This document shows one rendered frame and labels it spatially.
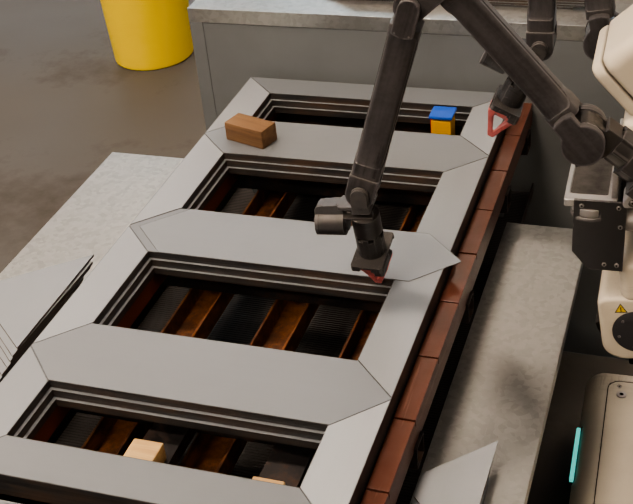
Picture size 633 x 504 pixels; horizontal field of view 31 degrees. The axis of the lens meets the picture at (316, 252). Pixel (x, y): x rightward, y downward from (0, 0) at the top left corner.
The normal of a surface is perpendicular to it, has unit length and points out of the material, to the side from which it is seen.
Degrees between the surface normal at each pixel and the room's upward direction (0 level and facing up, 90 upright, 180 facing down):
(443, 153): 0
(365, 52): 90
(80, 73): 0
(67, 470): 0
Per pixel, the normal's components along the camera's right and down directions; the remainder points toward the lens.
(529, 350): -0.09, -0.83
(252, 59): -0.31, 0.55
